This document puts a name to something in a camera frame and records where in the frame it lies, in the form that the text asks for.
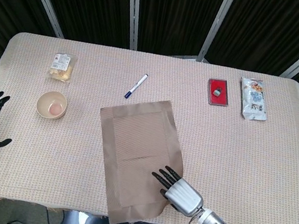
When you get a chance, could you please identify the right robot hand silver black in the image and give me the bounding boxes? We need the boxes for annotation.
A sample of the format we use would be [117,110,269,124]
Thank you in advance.
[145,163,210,219]

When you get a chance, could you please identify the brown woven placemat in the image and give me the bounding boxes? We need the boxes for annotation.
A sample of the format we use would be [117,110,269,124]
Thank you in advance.
[82,89,196,224]

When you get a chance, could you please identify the beige bowl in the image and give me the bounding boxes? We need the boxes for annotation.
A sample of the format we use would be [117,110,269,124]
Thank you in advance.
[35,88,70,121]

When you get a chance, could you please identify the beige waffle tablecloth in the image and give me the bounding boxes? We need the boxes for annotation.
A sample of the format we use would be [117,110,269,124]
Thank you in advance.
[0,28,299,224]

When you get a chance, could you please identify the clear bag of biscuits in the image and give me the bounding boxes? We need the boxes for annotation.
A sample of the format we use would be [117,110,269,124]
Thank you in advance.
[46,51,78,85]

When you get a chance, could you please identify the red ink pad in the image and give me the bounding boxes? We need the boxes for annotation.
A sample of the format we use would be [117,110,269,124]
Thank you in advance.
[204,77,233,108]

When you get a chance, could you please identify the white snack packet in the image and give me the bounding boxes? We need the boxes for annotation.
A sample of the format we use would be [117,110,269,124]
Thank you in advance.
[234,76,274,124]

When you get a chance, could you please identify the white marker with blue cap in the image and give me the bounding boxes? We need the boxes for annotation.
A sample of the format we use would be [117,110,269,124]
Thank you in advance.
[124,71,150,102]

